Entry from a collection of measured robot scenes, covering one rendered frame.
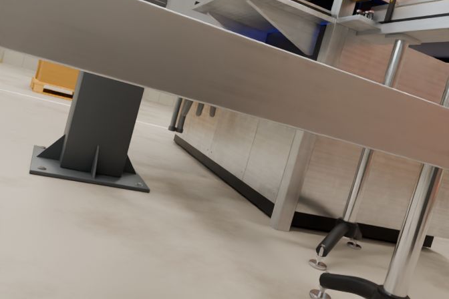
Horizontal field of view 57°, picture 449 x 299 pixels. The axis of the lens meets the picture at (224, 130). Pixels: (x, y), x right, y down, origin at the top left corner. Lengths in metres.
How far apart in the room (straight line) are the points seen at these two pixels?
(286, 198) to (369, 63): 0.65
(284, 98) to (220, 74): 0.12
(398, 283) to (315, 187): 0.83
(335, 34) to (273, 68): 1.05
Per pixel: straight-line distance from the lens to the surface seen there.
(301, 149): 1.68
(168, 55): 0.62
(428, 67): 2.04
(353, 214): 1.62
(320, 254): 1.45
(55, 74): 4.97
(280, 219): 1.72
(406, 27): 1.58
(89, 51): 0.61
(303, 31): 1.76
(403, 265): 0.99
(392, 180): 2.00
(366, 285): 1.07
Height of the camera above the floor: 0.44
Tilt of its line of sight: 4 degrees down
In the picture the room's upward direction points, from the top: 16 degrees clockwise
